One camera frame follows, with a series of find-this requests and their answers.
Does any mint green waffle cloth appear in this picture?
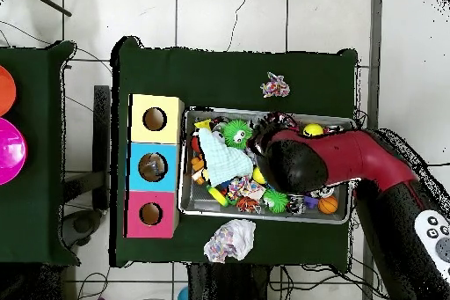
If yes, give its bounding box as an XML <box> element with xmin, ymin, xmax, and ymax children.
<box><xmin>199</xmin><ymin>125</ymin><xmax>256</xmax><ymax>186</ymax></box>

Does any orange striped tiger toy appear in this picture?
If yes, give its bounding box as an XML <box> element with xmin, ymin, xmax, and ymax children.
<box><xmin>236</xmin><ymin>196</ymin><xmax>263</xmax><ymax>215</ymax></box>

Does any wooden box with three holes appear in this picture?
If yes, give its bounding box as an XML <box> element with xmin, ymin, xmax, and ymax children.
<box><xmin>125</xmin><ymin>93</ymin><xmax>185</xmax><ymax>239</ymax></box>

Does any green fuzzy toy with eyes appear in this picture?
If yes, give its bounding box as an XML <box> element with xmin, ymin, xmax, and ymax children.
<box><xmin>221</xmin><ymin>118</ymin><xmax>254</xmax><ymax>150</ymax></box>

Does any red ball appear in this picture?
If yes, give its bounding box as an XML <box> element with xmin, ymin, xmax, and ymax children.
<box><xmin>190</xmin><ymin>135</ymin><xmax>205</xmax><ymax>155</ymax></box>

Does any orange plastic building block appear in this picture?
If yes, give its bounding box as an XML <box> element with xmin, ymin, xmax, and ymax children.
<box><xmin>189</xmin><ymin>153</ymin><xmax>212</xmax><ymax>186</ymax></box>

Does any yellow cheese wedge toy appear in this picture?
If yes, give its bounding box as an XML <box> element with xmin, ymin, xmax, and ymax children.
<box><xmin>194</xmin><ymin>118</ymin><xmax>212</xmax><ymax>134</ymax></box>

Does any yellow ball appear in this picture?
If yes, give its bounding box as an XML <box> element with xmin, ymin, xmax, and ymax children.
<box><xmin>303</xmin><ymin>123</ymin><xmax>325</xmax><ymax>138</ymax></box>
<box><xmin>251</xmin><ymin>165</ymin><xmax>267</xmax><ymax>185</ymax></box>

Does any crushed silver can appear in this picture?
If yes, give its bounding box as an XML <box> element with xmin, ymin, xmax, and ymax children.
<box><xmin>313</xmin><ymin>186</ymin><xmax>338</xmax><ymax>199</ymax></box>

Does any small orange basketball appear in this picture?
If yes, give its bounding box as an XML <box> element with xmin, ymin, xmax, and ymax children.
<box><xmin>317</xmin><ymin>194</ymin><xmax>339</xmax><ymax>216</ymax></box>

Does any side table with green cloth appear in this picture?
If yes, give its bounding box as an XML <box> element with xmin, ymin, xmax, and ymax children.
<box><xmin>0</xmin><ymin>40</ymin><xmax>78</xmax><ymax>267</ymax></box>

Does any pink bowl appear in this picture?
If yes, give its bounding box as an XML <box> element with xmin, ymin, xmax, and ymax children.
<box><xmin>0</xmin><ymin>117</ymin><xmax>29</xmax><ymax>187</ymax></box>

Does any orange bowl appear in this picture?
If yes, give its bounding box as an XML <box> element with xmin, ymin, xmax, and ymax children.
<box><xmin>0</xmin><ymin>65</ymin><xmax>18</xmax><ymax>118</ymax></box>

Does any black rod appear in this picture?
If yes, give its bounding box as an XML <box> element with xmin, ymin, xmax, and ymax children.
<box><xmin>19</xmin><ymin>0</ymin><xmax>73</xmax><ymax>18</ymax></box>

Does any wire mesh bin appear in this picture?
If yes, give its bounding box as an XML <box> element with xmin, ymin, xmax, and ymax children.
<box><xmin>178</xmin><ymin>107</ymin><xmax>355</xmax><ymax>225</ymax></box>

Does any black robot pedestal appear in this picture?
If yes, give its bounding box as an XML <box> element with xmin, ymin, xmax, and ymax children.
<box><xmin>186</xmin><ymin>263</ymin><xmax>274</xmax><ymax>300</ymax></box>

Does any black power cable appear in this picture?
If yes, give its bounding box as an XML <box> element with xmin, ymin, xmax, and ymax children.
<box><xmin>421</xmin><ymin>161</ymin><xmax>450</xmax><ymax>171</ymax></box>

